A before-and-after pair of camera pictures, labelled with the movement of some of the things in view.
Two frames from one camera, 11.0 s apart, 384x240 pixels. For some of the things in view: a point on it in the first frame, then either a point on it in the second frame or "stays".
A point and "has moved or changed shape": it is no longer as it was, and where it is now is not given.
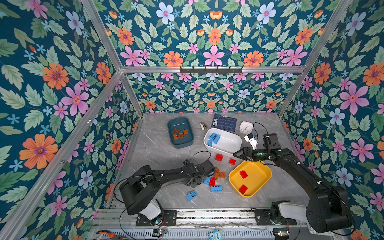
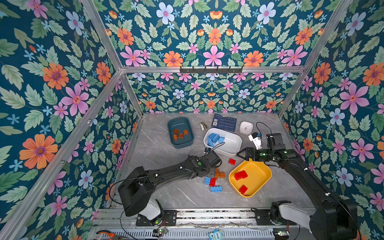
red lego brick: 219,157 has moved or changed shape
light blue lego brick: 207,180 stays
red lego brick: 243,189 stays
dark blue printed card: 224,122 stays
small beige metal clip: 202,125 stays
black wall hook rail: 211,70 stays
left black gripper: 195,186 to 212,175
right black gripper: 245,154 stays
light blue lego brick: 191,195 to 215,137
